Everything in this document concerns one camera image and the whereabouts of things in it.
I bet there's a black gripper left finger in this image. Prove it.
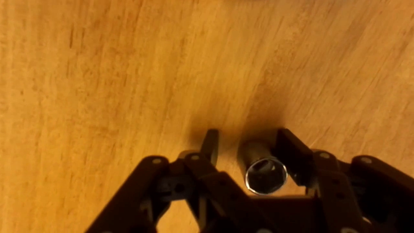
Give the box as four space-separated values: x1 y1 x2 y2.
84 128 243 233

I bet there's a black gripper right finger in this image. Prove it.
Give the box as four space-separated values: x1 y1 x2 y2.
273 127 414 233

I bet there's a silver metal socket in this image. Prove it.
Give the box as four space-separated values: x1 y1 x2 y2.
237 139 290 197

